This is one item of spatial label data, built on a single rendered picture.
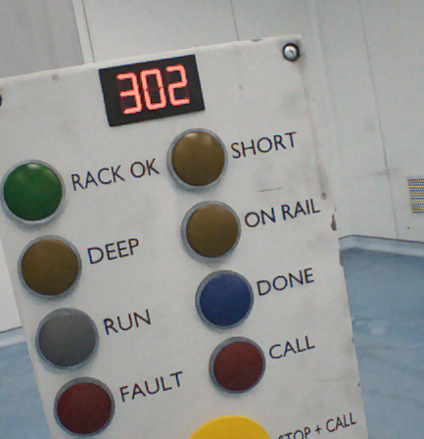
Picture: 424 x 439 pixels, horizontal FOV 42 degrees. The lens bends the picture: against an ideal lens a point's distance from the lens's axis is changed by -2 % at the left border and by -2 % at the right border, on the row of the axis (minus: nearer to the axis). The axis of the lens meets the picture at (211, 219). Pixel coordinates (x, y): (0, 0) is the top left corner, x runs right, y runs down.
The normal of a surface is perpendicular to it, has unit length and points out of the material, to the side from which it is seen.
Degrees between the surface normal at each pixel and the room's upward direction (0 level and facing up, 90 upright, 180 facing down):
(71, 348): 93
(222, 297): 88
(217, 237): 93
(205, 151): 88
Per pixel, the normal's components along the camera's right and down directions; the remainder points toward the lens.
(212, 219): 0.25, 0.01
